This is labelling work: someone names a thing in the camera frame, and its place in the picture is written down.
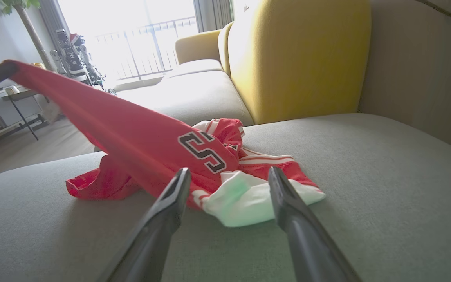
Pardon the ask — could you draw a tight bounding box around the metal balcony railing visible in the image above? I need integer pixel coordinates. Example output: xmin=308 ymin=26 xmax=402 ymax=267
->
xmin=92 ymin=16 xmax=198 ymax=81

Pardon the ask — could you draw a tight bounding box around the large yellow sofa back cushion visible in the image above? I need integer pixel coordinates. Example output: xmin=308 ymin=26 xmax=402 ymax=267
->
xmin=227 ymin=0 xmax=372 ymax=125

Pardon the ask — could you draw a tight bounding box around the dark cable on sofa back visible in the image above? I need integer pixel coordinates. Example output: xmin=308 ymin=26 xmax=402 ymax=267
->
xmin=413 ymin=0 xmax=451 ymax=20

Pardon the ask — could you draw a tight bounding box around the green indoor tree plant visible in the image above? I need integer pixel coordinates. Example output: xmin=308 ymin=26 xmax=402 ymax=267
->
xmin=0 ymin=0 xmax=58 ymax=73

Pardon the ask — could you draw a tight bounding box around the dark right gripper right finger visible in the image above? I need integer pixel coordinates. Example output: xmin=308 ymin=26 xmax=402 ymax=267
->
xmin=268 ymin=166 xmax=361 ymax=282

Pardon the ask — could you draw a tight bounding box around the narrow yellow sofa back cushion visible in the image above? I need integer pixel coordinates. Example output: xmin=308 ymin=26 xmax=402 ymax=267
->
xmin=218 ymin=22 xmax=235 ymax=76

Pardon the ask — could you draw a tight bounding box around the large grey sofa ottoman seat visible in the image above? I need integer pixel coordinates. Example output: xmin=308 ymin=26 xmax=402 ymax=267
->
xmin=0 ymin=114 xmax=451 ymax=282

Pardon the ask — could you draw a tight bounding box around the grey back cushion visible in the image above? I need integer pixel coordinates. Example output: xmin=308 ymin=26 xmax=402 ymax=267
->
xmin=116 ymin=70 xmax=254 ymax=128

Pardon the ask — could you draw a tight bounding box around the grey-brown sofa back cushion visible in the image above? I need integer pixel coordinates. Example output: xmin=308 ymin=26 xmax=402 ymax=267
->
xmin=358 ymin=0 xmax=451 ymax=157

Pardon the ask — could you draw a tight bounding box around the grey window curtain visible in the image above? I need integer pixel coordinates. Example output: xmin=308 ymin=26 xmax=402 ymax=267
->
xmin=193 ymin=0 xmax=234 ymax=33
xmin=40 ymin=0 xmax=73 ymax=43

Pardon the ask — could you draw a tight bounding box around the yellow sofa armrest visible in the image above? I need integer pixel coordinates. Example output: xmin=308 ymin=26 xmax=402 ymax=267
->
xmin=175 ymin=29 xmax=222 ymax=65

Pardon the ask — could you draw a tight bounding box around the small grey sofa seat cushion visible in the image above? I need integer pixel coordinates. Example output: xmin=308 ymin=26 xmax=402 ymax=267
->
xmin=163 ymin=59 xmax=224 ymax=81

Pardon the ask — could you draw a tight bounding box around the wheeled toy robot model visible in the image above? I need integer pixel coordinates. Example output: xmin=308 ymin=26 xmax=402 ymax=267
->
xmin=49 ymin=29 xmax=106 ymax=90

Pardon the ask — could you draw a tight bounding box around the black-legged side table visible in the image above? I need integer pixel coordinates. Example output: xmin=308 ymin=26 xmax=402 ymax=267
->
xmin=0 ymin=86 xmax=50 ymax=141

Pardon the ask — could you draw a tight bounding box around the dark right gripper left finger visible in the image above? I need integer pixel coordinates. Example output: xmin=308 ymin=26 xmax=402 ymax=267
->
xmin=98 ymin=168 xmax=191 ymax=282

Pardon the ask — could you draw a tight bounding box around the red jersey white striped trim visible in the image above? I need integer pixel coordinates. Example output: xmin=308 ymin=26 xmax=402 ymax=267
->
xmin=4 ymin=60 xmax=327 ymax=228

